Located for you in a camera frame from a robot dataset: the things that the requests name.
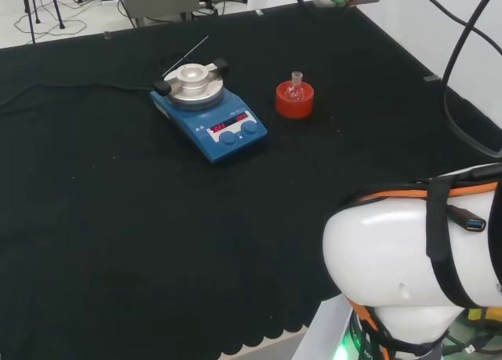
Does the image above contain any thin steel probe rod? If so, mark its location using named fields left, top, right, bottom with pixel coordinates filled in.
left=162, top=35, right=209, bottom=78

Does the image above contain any blue heater with steel plate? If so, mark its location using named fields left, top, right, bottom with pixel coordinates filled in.
left=150, top=57, right=269, bottom=165

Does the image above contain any red flask stand ring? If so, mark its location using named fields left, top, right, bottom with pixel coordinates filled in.
left=275, top=81, right=315, bottom=120

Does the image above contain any black heater power cable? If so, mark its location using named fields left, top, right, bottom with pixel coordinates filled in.
left=0, top=81, right=156, bottom=116

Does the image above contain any thin black floor cable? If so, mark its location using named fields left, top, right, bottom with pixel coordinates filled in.
left=14, top=0, right=118, bottom=38

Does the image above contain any black tripod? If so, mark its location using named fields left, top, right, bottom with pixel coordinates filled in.
left=18, top=0, right=66, bottom=45

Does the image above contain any black bench cloth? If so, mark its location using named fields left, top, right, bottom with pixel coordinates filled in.
left=0, top=1, right=502, bottom=360

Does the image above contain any clear round-bottom flask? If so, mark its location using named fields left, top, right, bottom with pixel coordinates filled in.
left=285, top=71, right=306, bottom=103

